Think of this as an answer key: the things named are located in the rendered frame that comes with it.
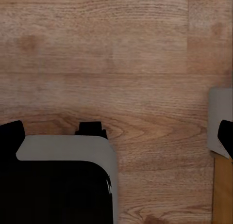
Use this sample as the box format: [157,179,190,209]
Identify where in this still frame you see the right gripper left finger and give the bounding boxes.
[0,120,25,178]

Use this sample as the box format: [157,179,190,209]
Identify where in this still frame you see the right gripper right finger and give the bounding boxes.
[217,120,233,159]

